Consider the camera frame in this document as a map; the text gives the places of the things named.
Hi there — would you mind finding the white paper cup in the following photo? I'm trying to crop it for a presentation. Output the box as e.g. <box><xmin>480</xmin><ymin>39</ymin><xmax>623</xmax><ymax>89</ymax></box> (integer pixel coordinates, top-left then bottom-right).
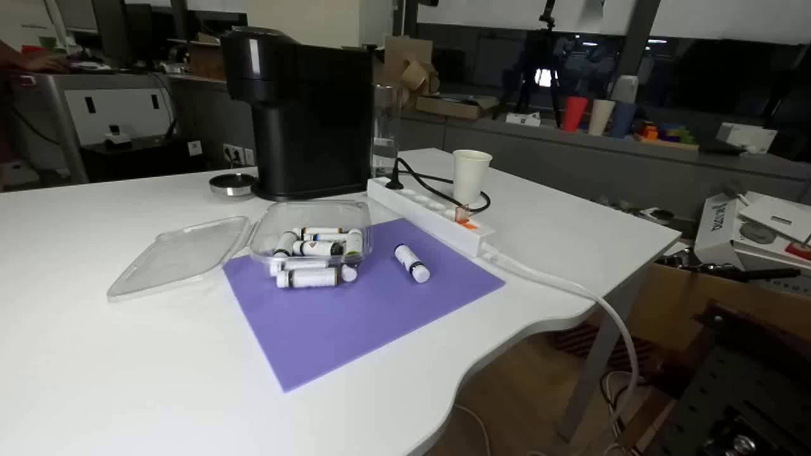
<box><xmin>451</xmin><ymin>147</ymin><xmax>494</xmax><ymax>207</ymax></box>

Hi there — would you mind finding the clear plastic lid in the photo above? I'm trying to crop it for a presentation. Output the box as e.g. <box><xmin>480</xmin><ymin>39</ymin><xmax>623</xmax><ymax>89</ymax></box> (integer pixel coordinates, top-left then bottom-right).
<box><xmin>105</xmin><ymin>212</ymin><xmax>253</xmax><ymax>303</ymax></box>

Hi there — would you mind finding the white power strip cord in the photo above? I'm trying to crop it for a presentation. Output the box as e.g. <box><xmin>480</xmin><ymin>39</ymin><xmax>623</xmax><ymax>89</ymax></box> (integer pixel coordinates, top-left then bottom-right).
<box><xmin>493</xmin><ymin>248</ymin><xmax>642</xmax><ymax>425</ymax></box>

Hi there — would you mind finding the brown cardboard box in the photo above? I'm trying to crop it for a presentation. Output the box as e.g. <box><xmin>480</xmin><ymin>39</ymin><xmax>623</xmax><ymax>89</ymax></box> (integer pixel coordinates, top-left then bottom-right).
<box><xmin>375</xmin><ymin>32</ymin><xmax>502</xmax><ymax>121</ymax></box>

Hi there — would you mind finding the black metal frame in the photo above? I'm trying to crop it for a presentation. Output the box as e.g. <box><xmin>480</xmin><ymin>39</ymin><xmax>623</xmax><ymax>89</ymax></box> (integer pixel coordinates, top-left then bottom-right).
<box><xmin>647</xmin><ymin>300</ymin><xmax>811</xmax><ymax>456</ymax></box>

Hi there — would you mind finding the blue cup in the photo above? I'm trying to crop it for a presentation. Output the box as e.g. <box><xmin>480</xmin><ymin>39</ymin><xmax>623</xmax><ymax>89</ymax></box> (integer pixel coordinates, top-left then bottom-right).
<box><xmin>609</xmin><ymin>99</ymin><xmax>640</xmax><ymax>142</ymax></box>

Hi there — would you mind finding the clear plastic container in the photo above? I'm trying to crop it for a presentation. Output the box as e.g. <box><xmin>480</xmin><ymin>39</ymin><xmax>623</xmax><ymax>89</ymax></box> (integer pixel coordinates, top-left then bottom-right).
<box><xmin>247</xmin><ymin>198</ymin><xmax>375</xmax><ymax>286</ymax></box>

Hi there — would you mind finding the white wall socket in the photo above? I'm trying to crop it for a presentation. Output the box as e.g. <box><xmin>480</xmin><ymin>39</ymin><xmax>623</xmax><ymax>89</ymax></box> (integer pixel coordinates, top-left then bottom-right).
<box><xmin>222</xmin><ymin>142</ymin><xmax>257</xmax><ymax>167</ymax></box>

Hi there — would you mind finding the white power strip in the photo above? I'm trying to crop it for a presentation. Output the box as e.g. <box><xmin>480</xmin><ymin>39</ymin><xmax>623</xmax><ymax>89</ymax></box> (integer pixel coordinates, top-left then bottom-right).
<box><xmin>365</xmin><ymin>174</ymin><xmax>502</xmax><ymax>261</ymax></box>

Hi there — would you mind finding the clear glass water tank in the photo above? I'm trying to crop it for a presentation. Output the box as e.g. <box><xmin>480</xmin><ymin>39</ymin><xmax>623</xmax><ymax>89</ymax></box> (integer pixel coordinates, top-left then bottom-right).
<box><xmin>370</xmin><ymin>81</ymin><xmax>403</xmax><ymax>180</ymax></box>

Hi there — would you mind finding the purple mat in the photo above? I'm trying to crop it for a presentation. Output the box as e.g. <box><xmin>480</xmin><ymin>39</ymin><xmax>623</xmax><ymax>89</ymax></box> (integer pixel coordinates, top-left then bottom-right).
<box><xmin>222</xmin><ymin>216</ymin><xmax>507</xmax><ymax>394</ymax></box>

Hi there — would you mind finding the red cup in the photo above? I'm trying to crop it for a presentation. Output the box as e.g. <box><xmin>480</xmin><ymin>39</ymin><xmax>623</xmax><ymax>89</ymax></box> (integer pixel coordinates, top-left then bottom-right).
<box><xmin>560</xmin><ymin>94</ymin><xmax>590</xmax><ymax>136</ymax></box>

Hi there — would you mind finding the black power cable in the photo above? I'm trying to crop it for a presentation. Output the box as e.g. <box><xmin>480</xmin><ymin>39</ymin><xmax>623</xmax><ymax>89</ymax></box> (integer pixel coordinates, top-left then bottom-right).
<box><xmin>386</xmin><ymin>155</ymin><xmax>494</xmax><ymax>216</ymax></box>

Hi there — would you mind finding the grey table leg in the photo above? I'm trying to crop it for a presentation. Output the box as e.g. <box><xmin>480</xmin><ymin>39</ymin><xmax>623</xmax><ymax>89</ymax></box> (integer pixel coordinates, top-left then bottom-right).
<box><xmin>555</xmin><ymin>274</ymin><xmax>647</xmax><ymax>442</ymax></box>

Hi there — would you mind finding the white-capped small bottle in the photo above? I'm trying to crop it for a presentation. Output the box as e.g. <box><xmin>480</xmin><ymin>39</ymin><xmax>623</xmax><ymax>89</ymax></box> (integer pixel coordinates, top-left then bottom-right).
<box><xmin>394</xmin><ymin>243</ymin><xmax>433</xmax><ymax>286</ymax></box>

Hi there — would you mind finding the white grey machine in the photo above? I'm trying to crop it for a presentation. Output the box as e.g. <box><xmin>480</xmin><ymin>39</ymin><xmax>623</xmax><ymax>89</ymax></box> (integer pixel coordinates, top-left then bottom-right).
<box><xmin>11</xmin><ymin>71</ymin><xmax>185</xmax><ymax>185</ymax></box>

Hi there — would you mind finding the white printed cardboard box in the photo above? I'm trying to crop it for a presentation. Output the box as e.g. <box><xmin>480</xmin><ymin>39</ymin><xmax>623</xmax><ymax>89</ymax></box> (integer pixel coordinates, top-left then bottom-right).
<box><xmin>693</xmin><ymin>186</ymin><xmax>811</xmax><ymax>274</ymax></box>

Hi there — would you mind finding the white flat box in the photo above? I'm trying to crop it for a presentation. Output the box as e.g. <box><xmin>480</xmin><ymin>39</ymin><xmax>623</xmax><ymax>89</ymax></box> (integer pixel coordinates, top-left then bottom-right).
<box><xmin>715</xmin><ymin>119</ymin><xmax>780</xmax><ymax>156</ymax></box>

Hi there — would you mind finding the black coffee machine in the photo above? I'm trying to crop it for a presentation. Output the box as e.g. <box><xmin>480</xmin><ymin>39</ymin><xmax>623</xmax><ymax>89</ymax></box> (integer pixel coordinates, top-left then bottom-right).
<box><xmin>222</xmin><ymin>24</ymin><xmax>375</xmax><ymax>203</ymax></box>

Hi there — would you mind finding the beige cup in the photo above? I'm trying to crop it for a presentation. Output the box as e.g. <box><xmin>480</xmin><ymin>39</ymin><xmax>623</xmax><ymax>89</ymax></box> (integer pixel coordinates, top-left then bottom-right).
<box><xmin>587</xmin><ymin>95</ymin><xmax>618</xmax><ymax>138</ymax></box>

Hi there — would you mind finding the round black metal disc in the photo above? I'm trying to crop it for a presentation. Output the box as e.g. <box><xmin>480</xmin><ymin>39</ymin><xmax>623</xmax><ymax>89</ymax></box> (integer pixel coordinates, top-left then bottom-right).
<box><xmin>208</xmin><ymin>172</ymin><xmax>260</xmax><ymax>198</ymax></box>

